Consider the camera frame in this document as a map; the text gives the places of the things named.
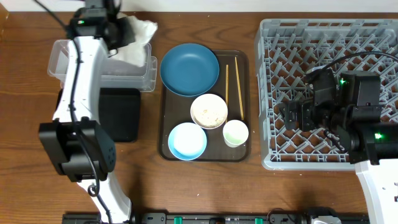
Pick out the light blue bowl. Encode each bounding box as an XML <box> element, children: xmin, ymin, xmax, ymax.
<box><xmin>167</xmin><ymin>123</ymin><xmax>208</xmax><ymax>161</ymax></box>

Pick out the white tissue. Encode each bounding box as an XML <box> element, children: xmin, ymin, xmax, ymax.
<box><xmin>110</xmin><ymin>12</ymin><xmax>158</xmax><ymax>67</ymax></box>

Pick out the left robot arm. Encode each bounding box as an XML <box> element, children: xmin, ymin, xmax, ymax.
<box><xmin>39</xmin><ymin>1</ymin><xmax>138</xmax><ymax>223</ymax></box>

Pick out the pink bowl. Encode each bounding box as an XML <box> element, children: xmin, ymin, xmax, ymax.
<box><xmin>190</xmin><ymin>93</ymin><xmax>228</xmax><ymax>129</ymax></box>

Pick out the black plastic bin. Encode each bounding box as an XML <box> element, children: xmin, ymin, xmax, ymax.
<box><xmin>46</xmin><ymin>88</ymin><xmax>141</xmax><ymax>144</ymax></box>

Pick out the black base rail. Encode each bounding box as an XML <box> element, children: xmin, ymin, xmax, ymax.
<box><xmin>61</xmin><ymin>207</ymin><xmax>371</xmax><ymax>224</ymax></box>

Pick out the dark blue plate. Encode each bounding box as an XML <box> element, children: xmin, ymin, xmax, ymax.
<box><xmin>160</xmin><ymin>43</ymin><xmax>220</xmax><ymax>97</ymax></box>

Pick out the right wooden chopstick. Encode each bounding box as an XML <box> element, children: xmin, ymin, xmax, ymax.
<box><xmin>234</xmin><ymin>57</ymin><xmax>244</xmax><ymax>121</ymax></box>

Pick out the clear plastic bin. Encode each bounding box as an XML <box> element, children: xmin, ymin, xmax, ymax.
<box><xmin>47</xmin><ymin>40</ymin><xmax>157</xmax><ymax>92</ymax></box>

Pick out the dark brown tray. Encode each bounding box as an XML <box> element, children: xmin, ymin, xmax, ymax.
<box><xmin>158</xmin><ymin>50</ymin><xmax>251</xmax><ymax>162</ymax></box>

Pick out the grey dishwasher rack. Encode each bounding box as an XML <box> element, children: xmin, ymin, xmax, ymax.
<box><xmin>254</xmin><ymin>19</ymin><xmax>397</xmax><ymax>171</ymax></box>

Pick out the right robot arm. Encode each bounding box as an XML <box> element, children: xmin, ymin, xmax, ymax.
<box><xmin>278</xmin><ymin>68</ymin><xmax>397</xmax><ymax>223</ymax></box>

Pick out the white cup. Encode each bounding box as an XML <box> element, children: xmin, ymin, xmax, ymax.
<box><xmin>223</xmin><ymin>119</ymin><xmax>249</xmax><ymax>148</ymax></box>

